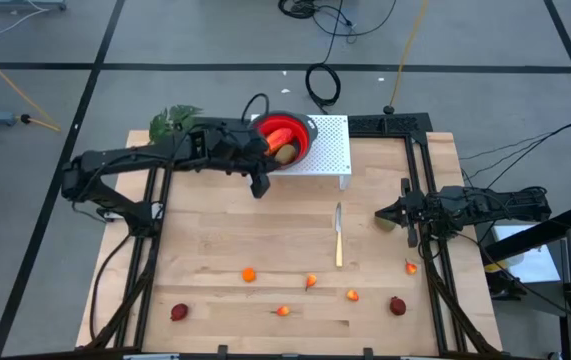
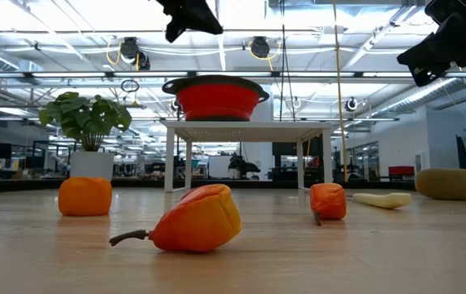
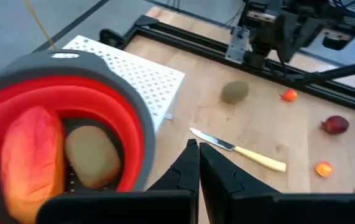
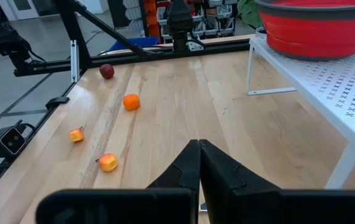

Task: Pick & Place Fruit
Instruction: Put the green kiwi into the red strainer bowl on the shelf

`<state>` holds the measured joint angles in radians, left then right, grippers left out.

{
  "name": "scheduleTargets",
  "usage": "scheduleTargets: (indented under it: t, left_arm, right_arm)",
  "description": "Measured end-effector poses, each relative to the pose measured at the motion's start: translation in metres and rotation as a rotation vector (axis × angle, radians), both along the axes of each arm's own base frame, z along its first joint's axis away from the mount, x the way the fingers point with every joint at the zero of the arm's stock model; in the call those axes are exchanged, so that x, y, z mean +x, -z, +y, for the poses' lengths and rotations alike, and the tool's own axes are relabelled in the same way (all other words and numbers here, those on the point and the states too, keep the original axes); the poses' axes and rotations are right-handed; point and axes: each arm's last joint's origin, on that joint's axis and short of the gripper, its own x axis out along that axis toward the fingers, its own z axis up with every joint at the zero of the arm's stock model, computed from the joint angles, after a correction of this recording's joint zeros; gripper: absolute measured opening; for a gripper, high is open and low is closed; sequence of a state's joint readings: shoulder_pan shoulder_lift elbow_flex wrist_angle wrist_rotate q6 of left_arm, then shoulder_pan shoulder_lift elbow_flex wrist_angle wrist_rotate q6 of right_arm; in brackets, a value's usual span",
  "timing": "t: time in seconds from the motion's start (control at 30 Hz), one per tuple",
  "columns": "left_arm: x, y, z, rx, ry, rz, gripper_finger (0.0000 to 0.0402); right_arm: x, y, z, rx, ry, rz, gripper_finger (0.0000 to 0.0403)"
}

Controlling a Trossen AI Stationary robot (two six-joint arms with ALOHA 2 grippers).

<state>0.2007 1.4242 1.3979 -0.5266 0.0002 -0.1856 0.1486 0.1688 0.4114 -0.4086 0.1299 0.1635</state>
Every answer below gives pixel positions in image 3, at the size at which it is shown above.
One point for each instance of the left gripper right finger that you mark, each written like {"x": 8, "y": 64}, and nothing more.
{"x": 227, "y": 196}

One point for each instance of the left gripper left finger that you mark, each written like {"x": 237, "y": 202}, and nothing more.
{"x": 180, "y": 186}

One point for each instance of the brown green plush kiwi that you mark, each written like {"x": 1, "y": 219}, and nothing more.
{"x": 234, "y": 92}
{"x": 91, "y": 157}

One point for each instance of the orange plush apple with stem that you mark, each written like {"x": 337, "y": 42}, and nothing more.
{"x": 324, "y": 170}

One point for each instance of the red collapsible colander grey rim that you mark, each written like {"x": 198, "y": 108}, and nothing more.
{"x": 71, "y": 93}

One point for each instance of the yellow red plush mango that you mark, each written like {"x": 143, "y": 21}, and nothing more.
{"x": 31, "y": 155}

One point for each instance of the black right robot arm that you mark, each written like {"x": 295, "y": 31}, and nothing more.
{"x": 276, "y": 28}

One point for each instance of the pale yellow plush banana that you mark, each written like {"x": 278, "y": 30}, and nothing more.
{"x": 258, "y": 157}

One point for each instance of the white perforated metal shelf riser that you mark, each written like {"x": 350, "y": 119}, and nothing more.
{"x": 152, "y": 81}

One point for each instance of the small red plush apple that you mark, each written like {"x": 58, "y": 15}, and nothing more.
{"x": 289, "y": 95}

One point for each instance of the dark red plush plum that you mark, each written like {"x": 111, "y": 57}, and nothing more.
{"x": 335, "y": 125}

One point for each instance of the black aluminium table frame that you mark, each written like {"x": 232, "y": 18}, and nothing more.
{"x": 196, "y": 46}

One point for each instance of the silver frame bracket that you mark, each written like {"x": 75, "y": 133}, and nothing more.
{"x": 237, "y": 46}

